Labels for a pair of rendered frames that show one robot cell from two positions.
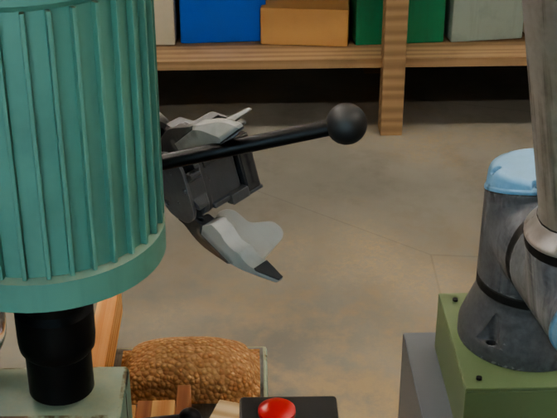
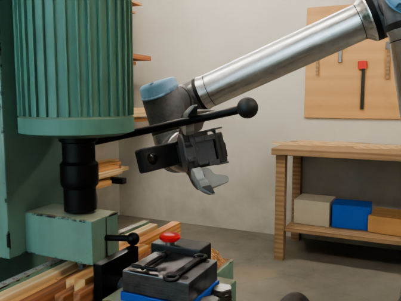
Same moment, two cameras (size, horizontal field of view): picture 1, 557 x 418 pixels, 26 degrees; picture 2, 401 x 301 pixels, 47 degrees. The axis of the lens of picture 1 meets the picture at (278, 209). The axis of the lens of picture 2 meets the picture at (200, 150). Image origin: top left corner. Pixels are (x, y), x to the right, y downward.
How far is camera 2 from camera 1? 0.56 m
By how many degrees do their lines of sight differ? 33
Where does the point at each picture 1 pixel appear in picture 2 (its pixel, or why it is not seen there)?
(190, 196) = (185, 154)
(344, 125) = (242, 104)
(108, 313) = (164, 229)
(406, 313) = not seen: outside the picture
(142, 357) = not seen: hidden behind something
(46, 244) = (44, 97)
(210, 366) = not seen: hidden behind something
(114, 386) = (103, 214)
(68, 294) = (52, 126)
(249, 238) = (210, 178)
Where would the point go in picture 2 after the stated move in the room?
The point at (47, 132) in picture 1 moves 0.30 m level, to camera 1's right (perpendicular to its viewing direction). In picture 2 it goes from (49, 39) to (258, 24)
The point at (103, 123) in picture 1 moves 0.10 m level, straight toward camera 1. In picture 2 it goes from (76, 40) to (27, 30)
